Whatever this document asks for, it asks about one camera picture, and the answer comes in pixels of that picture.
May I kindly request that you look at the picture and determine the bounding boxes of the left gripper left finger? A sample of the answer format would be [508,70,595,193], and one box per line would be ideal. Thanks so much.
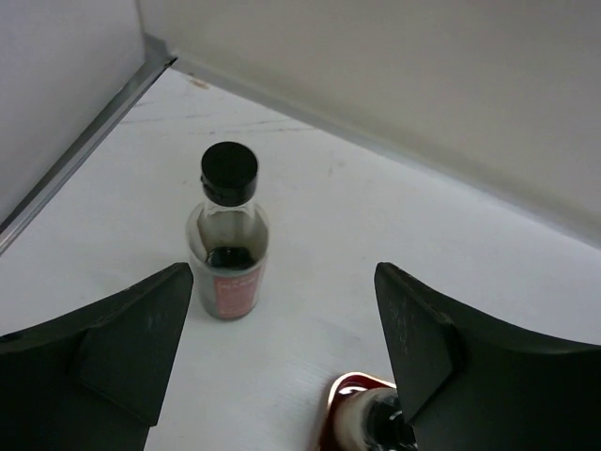
[1,262,193,450]

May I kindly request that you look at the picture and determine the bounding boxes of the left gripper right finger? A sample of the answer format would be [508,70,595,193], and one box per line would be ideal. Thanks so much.
[374,262,600,450]

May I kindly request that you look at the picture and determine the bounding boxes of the dark sauce glass bottle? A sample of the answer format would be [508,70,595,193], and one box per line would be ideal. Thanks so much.
[186,141,270,321]

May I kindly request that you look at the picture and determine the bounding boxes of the red rectangular tray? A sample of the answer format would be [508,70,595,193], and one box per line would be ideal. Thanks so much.
[318,371,398,451]

